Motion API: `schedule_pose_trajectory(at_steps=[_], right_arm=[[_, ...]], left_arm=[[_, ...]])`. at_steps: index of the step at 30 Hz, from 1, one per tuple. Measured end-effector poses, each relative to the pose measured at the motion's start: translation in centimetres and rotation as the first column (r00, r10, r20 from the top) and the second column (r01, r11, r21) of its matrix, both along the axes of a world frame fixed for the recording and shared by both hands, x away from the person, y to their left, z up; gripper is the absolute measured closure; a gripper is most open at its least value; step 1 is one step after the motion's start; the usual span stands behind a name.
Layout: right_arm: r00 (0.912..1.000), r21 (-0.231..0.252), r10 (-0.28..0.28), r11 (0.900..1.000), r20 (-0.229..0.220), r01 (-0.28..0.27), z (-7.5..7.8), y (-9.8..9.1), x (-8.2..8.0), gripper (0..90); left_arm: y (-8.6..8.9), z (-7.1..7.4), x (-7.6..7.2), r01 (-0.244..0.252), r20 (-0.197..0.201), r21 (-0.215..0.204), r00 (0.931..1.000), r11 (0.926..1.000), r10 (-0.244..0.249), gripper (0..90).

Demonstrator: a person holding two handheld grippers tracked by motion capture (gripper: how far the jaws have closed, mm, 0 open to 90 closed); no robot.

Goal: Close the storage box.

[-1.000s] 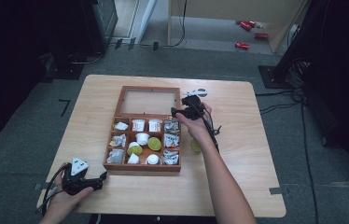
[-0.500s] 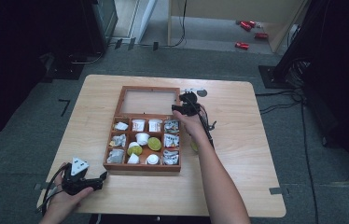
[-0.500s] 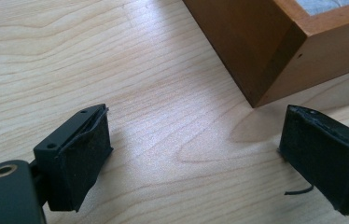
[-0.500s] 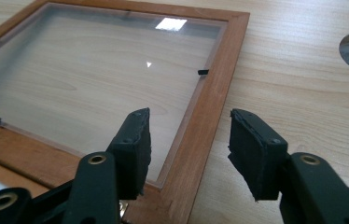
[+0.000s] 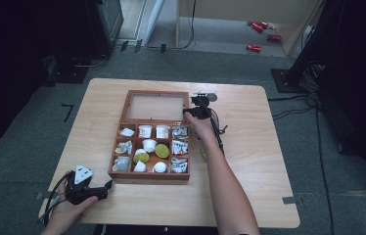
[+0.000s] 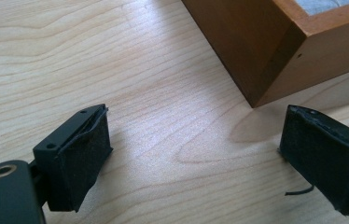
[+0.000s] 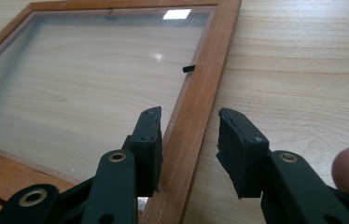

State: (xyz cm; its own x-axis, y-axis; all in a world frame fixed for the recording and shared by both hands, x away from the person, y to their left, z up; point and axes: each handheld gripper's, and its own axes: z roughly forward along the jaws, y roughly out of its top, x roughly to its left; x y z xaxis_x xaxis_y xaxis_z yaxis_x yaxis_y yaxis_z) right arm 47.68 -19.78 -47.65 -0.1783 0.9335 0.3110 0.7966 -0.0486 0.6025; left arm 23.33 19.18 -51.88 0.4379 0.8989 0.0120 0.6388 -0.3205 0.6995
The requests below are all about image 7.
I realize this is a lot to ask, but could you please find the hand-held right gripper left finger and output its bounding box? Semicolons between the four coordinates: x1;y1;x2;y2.
121;105;164;198

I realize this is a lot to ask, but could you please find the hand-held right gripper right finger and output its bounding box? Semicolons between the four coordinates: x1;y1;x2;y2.
216;107;272;200

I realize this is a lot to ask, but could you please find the wooden picture frame with glass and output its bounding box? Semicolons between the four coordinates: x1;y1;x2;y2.
0;0;243;224

